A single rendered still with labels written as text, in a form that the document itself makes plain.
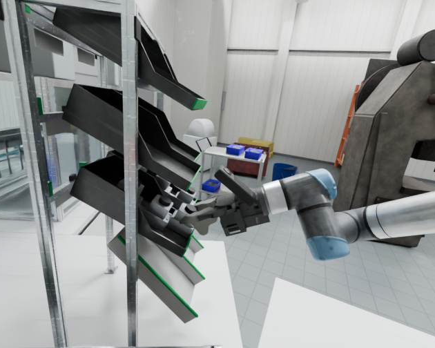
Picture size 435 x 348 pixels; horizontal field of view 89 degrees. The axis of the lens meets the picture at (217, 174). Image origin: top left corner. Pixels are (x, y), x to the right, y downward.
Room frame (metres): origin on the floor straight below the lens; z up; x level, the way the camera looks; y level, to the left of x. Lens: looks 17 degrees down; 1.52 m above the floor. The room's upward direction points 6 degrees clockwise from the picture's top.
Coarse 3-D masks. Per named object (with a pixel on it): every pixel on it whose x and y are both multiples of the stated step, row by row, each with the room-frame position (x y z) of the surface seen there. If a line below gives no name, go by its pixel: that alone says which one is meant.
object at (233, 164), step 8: (240, 144) 5.51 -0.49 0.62; (248, 144) 5.53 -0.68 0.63; (232, 160) 4.90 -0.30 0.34; (240, 160) 4.86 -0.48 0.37; (264, 160) 4.76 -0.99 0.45; (232, 168) 4.89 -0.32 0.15; (240, 168) 4.86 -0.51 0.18; (248, 168) 4.82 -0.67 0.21; (256, 168) 4.79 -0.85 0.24; (264, 168) 4.75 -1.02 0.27; (264, 176) 4.76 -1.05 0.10
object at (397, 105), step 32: (384, 64) 3.43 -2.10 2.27; (416, 64) 2.69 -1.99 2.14; (384, 96) 2.82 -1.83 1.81; (416, 96) 2.63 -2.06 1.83; (352, 128) 3.16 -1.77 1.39; (384, 128) 2.64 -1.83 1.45; (416, 128) 2.62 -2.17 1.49; (352, 160) 2.93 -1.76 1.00; (384, 160) 2.64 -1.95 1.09; (352, 192) 2.72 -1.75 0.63; (384, 192) 2.63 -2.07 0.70; (416, 192) 2.52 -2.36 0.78
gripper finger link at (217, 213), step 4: (216, 208) 0.47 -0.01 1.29; (220, 208) 0.47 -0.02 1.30; (224, 208) 0.46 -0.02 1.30; (208, 212) 0.46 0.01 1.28; (212, 212) 0.46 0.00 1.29; (216, 212) 0.45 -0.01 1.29; (220, 212) 0.46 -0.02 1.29; (200, 216) 0.46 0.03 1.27; (204, 216) 0.46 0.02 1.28; (208, 216) 0.46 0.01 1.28; (212, 216) 0.46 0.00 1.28; (216, 216) 0.45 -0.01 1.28; (200, 220) 0.46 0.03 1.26
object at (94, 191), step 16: (112, 160) 0.56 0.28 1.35; (80, 176) 0.43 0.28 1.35; (96, 176) 0.43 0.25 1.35; (112, 176) 0.56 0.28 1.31; (144, 176) 0.55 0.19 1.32; (80, 192) 0.43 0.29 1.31; (96, 192) 0.43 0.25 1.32; (112, 192) 0.43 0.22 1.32; (144, 192) 0.55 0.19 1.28; (160, 192) 0.55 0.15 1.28; (96, 208) 0.43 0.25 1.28; (112, 208) 0.43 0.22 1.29; (144, 224) 0.42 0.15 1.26; (160, 240) 0.42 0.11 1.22; (176, 240) 0.46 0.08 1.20
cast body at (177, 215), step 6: (186, 204) 0.51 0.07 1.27; (180, 210) 0.49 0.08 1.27; (186, 210) 0.50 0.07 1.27; (192, 210) 0.50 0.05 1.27; (174, 216) 0.49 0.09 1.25; (180, 216) 0.49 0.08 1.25; (168, 222) 0.49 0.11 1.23; (174, 222) 0.49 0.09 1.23; (174, 228) 0.49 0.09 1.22; (180, 228) 0.49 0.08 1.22; (186, 228) 0.49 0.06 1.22; (192, 228) 0.49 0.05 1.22; (180, 234) 0.49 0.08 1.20; (186, 234) 0.49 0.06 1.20
